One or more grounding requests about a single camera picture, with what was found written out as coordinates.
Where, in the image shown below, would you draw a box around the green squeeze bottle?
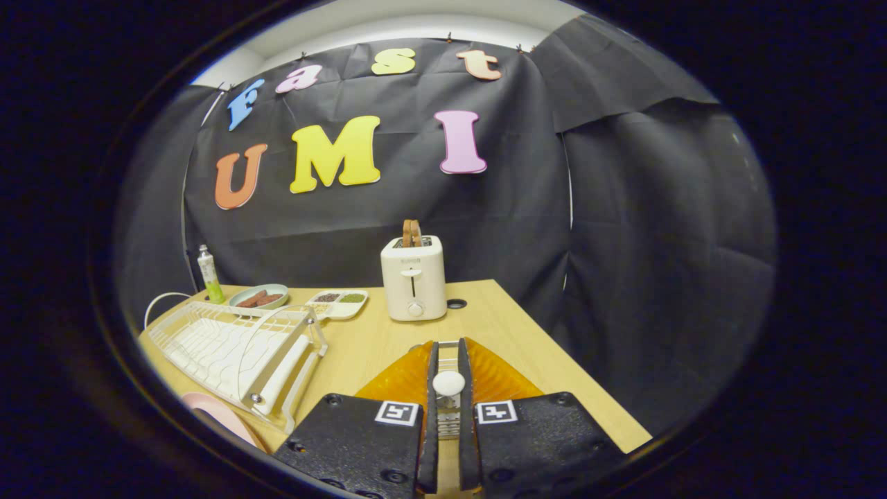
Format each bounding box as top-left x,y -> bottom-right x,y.
197,245 -> 226,304

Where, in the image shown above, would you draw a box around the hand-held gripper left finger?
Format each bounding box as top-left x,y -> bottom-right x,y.
272,340 -> 439,496

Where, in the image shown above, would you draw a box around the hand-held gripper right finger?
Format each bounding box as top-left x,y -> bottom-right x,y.
457,338 -> 626,498

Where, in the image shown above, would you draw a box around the black backdrop cloth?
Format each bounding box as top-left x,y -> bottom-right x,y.
114,14 -> 777,437

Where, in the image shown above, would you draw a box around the striped handle spoon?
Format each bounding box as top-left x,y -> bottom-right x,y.
432,370 -> 466,441

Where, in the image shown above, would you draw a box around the pale green plate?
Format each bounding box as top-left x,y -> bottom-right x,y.
229,283 -> 290,310

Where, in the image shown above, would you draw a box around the white wire dish rack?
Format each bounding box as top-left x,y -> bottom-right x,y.
144,292 -> 329,434

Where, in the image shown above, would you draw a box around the pink plate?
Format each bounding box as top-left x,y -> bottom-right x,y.
182,392 -> 267,451

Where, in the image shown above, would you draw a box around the white divided condiment dish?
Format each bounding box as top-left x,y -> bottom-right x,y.
305,289 -> 369,320

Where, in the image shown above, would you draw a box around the cream toaster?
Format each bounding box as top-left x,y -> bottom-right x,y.
380,236 -> 448,322

